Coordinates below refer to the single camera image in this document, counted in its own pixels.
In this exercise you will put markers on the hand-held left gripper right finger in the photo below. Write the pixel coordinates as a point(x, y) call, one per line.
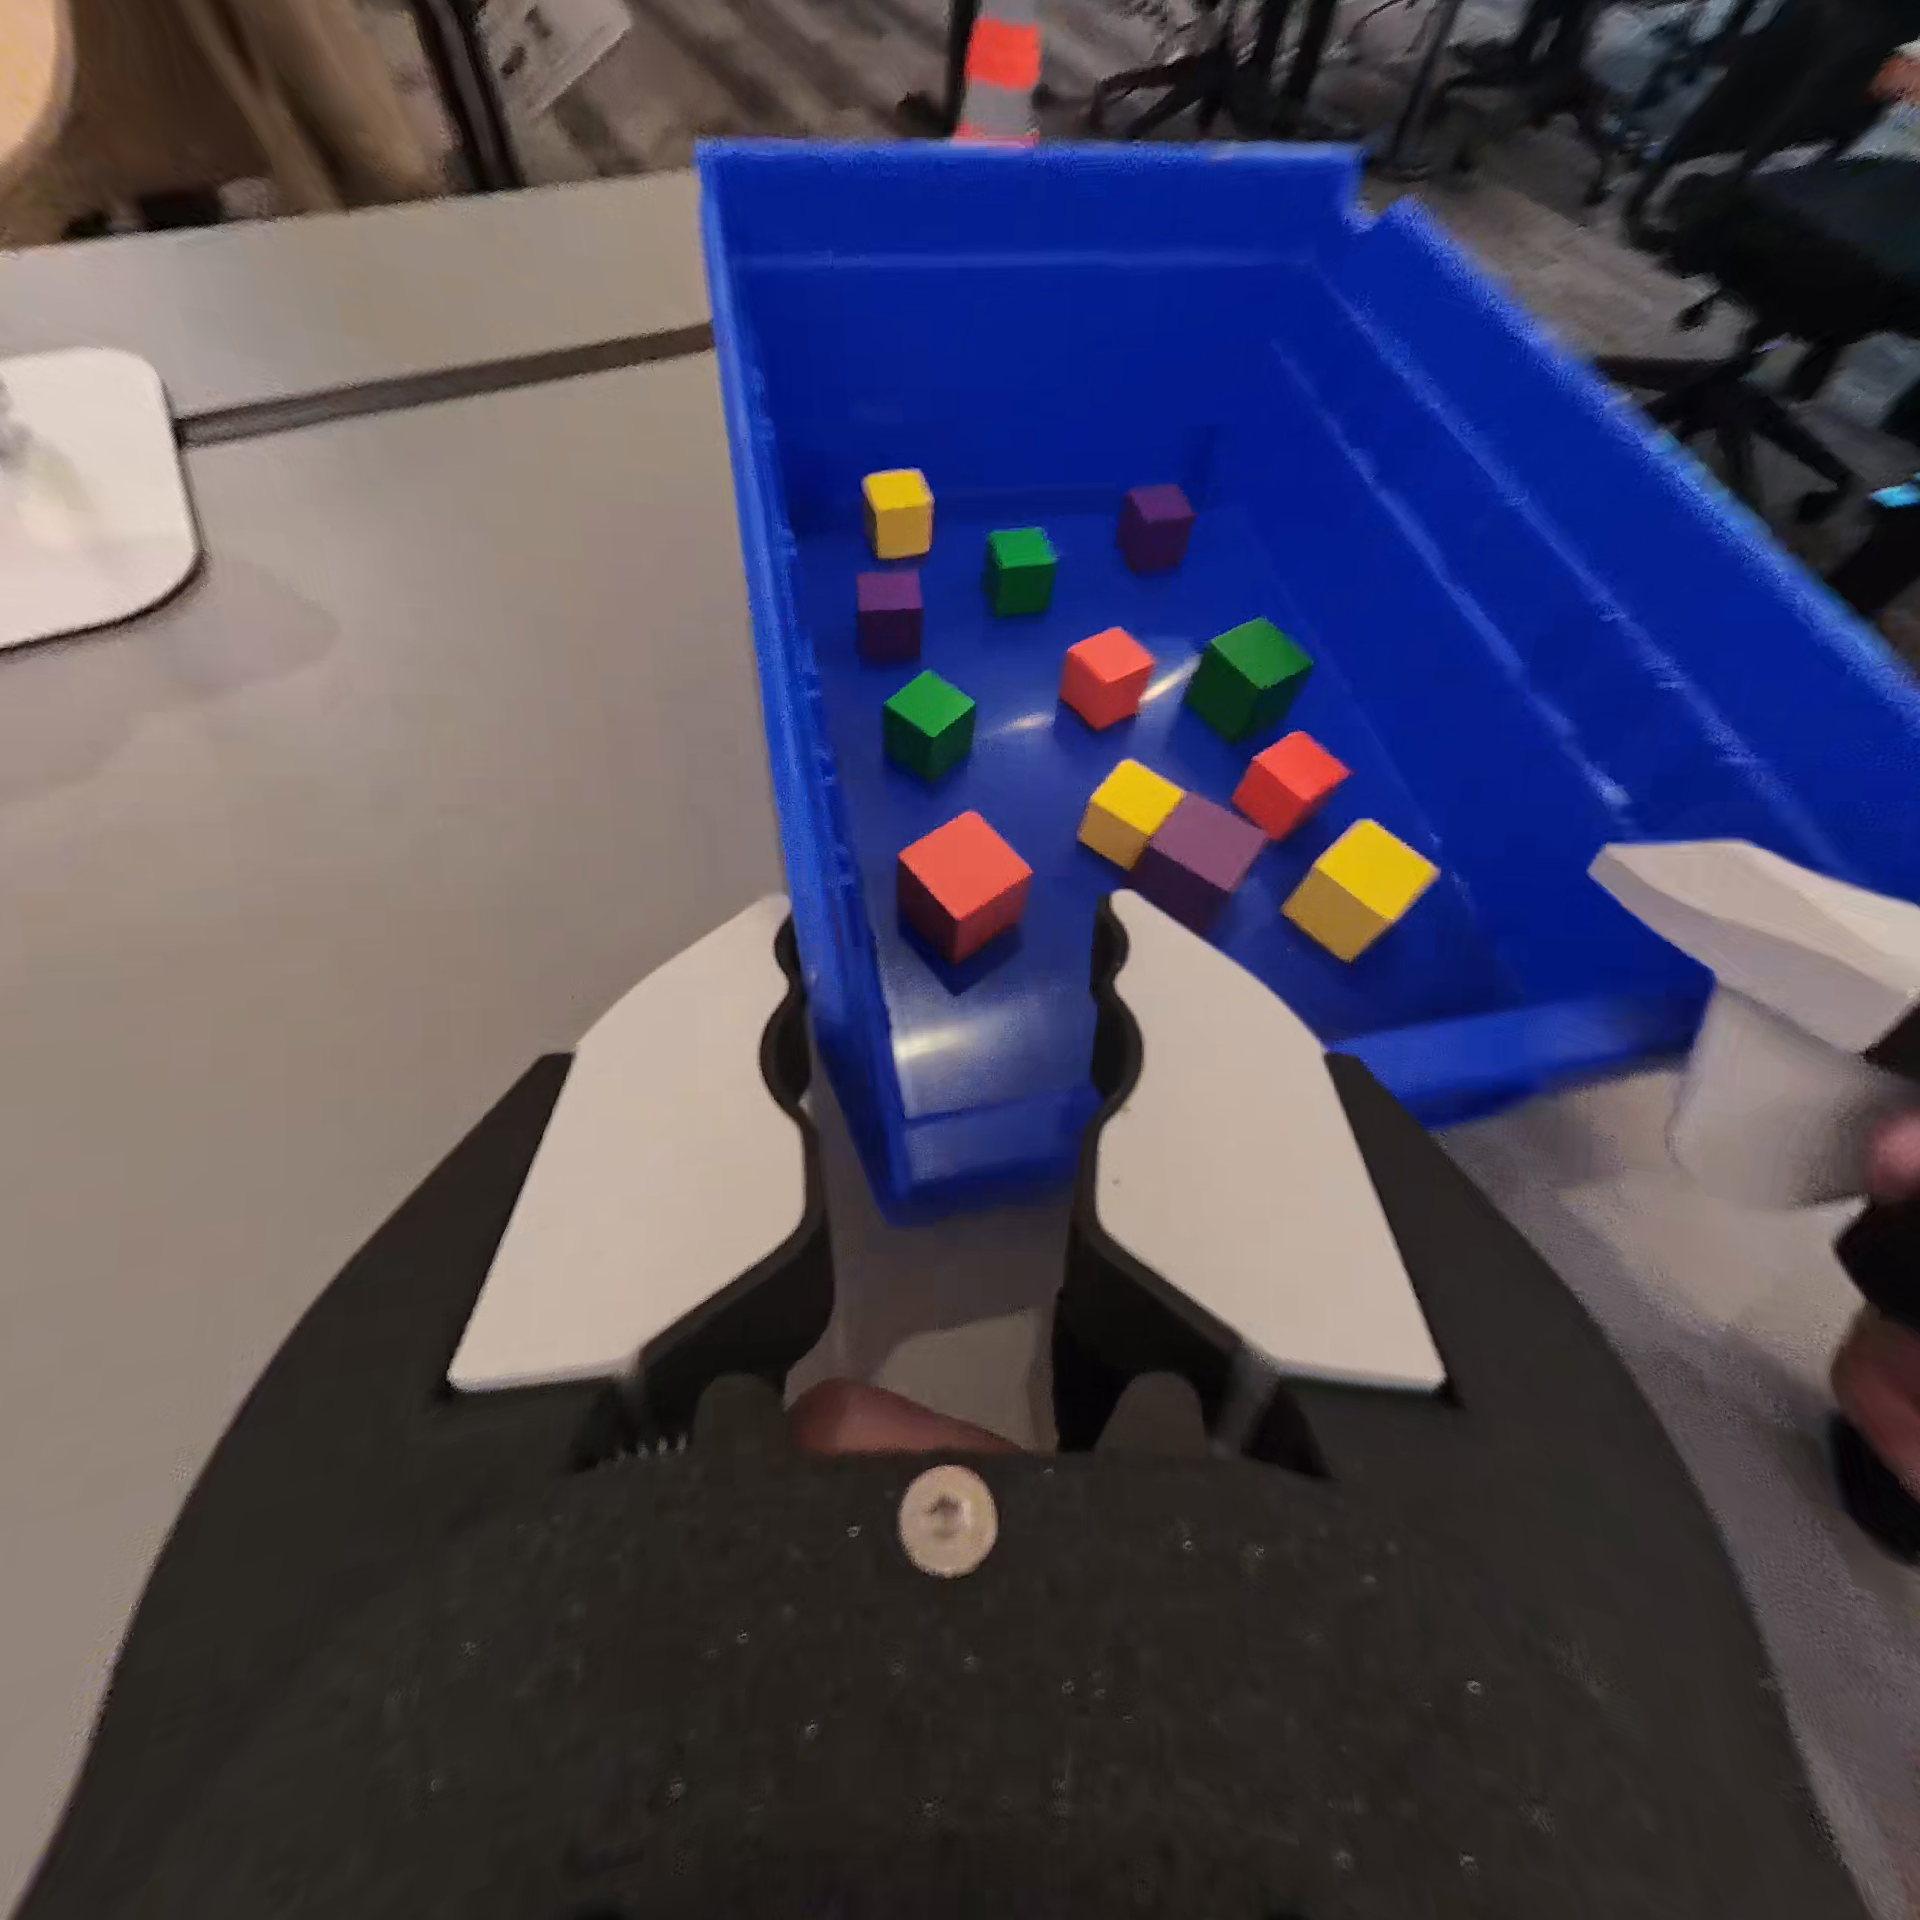
point(1260, 1184)

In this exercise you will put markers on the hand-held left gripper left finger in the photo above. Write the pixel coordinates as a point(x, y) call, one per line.
point(644, 1184)

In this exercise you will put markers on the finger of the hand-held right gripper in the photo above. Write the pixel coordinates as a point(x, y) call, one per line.
point(1770, 923)

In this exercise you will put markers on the yellow wooden cube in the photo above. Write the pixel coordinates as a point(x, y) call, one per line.
point(897, 512)
point(1357, 888)
point(1125, 810)

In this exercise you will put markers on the purple wooden cube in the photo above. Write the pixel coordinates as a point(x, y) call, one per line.
point(888, 616)
point(1154, 528)
point(1207, 859)

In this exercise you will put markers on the red wooden cube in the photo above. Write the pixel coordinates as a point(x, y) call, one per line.
point(1290, 783)
point(962, 886)
point(1107, 677)

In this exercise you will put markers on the blue plastic bin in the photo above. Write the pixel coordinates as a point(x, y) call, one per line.
point(1500, 600)

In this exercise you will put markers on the black office chair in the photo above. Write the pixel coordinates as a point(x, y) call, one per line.
point(1800, 224)

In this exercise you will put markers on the white metal stand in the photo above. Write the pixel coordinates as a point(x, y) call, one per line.
point(75, 495)

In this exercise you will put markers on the white paper sheet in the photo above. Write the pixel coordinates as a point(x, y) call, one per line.
point(556, 53)

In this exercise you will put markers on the orange traffic cone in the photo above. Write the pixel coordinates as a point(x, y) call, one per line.
point(1001, 67)

